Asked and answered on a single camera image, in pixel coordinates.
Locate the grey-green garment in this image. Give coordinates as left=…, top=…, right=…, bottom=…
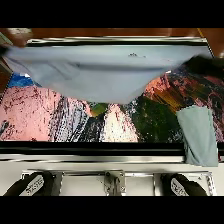
left=175, top=105, right=220, bottom=168

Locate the silver frame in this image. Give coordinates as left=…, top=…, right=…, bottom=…
left=0, top=153, right=224, bottom=197

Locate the light blue T-shirt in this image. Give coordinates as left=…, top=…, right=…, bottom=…
left=2, top=43, right=214, bottom=105

